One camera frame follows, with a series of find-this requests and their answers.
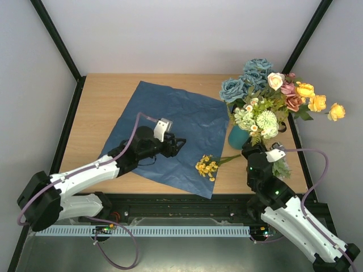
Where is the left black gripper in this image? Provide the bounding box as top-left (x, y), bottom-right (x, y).
top-left (138, 133), bottom-right (186, 161)

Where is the teal cylindrical vase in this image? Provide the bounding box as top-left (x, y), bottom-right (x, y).
top-left (227, 125), bottom-right (250, 150)

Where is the green white flower bunch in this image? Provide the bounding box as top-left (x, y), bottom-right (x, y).
top-left (229, 90), bottom-right (287, 145)

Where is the small yellow flower sprig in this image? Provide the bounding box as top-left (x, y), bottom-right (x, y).
top-left (195, 154), bottom-right (241, 182)

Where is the blue wrapping paper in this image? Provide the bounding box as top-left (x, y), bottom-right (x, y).
top-left (100, 81), bottom-right (229, 198)

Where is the pastel purple flower bunch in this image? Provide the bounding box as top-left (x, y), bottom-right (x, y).
top-left (272, 158), bottom-right (291, 180)

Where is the black ribbon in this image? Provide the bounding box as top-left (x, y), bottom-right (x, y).
top-left (278, 121), bottom-right (287, 133)

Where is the small pink rose sprig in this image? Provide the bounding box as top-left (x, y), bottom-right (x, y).
top-left (285, 94), bottom-right (304, 112)

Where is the pink rose flower stem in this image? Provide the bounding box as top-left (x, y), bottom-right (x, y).
top-left (267, 73), bottom-right (296, 96)

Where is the blue rose bunch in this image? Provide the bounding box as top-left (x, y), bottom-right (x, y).
top-left (219, 58), bottom-right (273, 103)

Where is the yellow rose bunch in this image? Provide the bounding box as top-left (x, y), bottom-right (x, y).
top-left (296, 82), bottom-right (345, 122)

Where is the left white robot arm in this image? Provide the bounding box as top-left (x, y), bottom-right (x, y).
top-left (16, 126), bottom-right (186, 232)

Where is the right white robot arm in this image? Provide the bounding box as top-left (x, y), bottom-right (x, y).
top-left (242, 140), bottom-right (360, 271)

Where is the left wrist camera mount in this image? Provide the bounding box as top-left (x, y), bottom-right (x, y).
top-left (154, 118), bottom-right (173, 142)

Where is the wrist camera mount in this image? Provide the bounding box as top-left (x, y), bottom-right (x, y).
top-left (265, 142), bottom-right (286, 163)
top-left (154, 118), bottom-right (173, 142)

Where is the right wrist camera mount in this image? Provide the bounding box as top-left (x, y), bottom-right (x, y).
top-left (265, 142), bottom-right (286, 163)

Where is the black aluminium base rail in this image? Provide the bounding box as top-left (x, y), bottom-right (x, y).
top-left (79, 194), bottom-right (281, 224)

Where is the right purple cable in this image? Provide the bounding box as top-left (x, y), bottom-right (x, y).
top-left (252, 146), bottom-right (358, 272)

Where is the purple cable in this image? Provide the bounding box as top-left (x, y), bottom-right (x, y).
top-left (252, 146), bottom-right (358, 272)
top-left (17, 112), bottom-right (140, 269)

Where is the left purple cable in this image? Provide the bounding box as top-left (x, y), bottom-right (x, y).
top-left (17, 112), bottom-right (140, 269)

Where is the light blue slotted cable duct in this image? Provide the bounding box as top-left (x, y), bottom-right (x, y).
top-left (35, 225), bottom-right (250, 237)

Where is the black frame post right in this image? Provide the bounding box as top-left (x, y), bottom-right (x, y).
top-left (282, 0), bottom-right (333, 74)

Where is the black frame post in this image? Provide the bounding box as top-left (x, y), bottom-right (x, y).
top-left (282, 0), bottom-right (333, 74)
top-left (29, 0), bottom-right (86, 83)

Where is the black frame post left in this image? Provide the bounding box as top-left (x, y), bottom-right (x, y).
top-left (29, 0), bottom-right (86, 83)

